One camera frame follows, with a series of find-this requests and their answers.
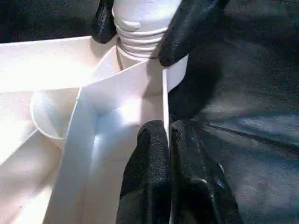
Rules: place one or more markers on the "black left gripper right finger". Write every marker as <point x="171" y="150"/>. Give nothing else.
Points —
<point x="198" y="186"/>

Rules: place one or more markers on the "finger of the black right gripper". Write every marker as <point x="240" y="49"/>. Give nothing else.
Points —
<point x="184" y="30"/>
<point x="102" y="23"/>

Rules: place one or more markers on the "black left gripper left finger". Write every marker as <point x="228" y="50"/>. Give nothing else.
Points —
<point x="147" y="175"/>

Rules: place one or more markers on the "white plastic table leg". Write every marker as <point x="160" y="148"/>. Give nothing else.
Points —
<point x="144" y="14"/>

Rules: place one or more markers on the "white plastic table top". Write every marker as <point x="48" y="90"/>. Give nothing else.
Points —
<point x="46" y="70"/>

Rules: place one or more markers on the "black plastic mat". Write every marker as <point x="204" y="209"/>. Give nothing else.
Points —
<point x="257" y="140"/>

